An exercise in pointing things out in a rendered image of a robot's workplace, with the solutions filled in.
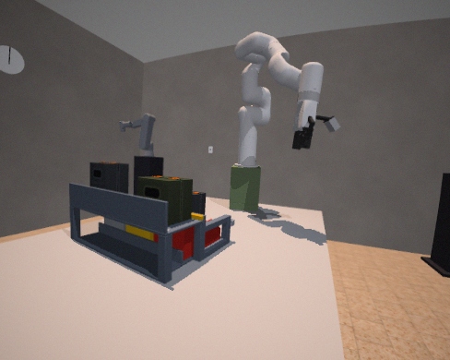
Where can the orange flat bar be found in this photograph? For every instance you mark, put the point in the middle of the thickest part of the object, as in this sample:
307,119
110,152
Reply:
197,217

